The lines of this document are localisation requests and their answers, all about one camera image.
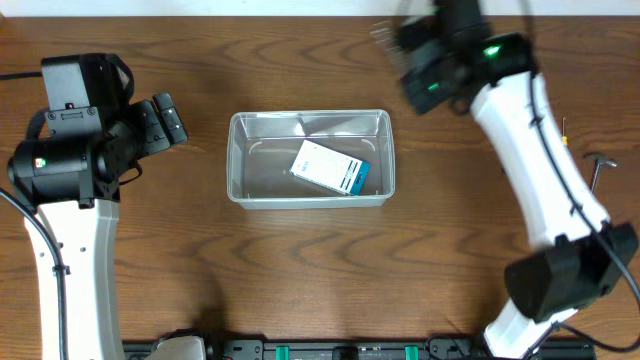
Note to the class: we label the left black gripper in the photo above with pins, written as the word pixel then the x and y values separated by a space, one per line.
pixel 151 126

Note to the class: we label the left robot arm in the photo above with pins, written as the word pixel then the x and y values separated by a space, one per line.
pixel 67 174

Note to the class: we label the black mounting rail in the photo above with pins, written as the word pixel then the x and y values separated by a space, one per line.
pixel 438 347

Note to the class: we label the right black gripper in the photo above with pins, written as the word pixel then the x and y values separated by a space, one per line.
pixel 419 106

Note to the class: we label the clear plastic container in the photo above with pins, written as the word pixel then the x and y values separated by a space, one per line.
pixel 262 148

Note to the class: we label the black yellow screwdriver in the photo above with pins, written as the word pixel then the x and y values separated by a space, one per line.
pixel 563 132

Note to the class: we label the small black handled hammer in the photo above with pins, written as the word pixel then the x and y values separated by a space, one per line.
pixel 601 161

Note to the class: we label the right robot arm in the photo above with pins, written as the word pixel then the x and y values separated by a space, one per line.
pixel 578 255

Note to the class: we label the white blue cardboard box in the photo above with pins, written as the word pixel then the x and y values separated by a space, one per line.
pixel 330 169

